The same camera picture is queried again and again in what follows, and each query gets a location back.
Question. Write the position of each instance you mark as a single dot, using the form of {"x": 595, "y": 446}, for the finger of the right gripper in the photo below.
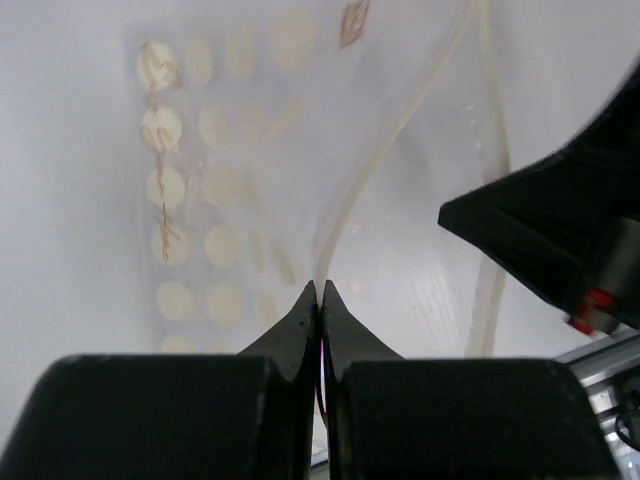
{"x": 535, "y": 223}

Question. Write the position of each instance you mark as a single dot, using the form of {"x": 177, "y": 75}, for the clear zip top bag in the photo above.
{"x": 276, "y": 143}

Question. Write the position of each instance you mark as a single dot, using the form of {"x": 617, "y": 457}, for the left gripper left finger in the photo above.
{"x": 247, "y": 415}

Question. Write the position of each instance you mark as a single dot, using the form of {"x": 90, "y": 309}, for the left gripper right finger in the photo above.
{"x": 498, "y": 418}

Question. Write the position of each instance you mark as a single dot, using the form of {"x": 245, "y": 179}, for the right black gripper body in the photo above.
{"x": 608, "y": 276}

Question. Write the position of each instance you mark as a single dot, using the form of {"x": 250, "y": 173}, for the aluminium mounting rail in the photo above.
{"x": 608, "y": 369}

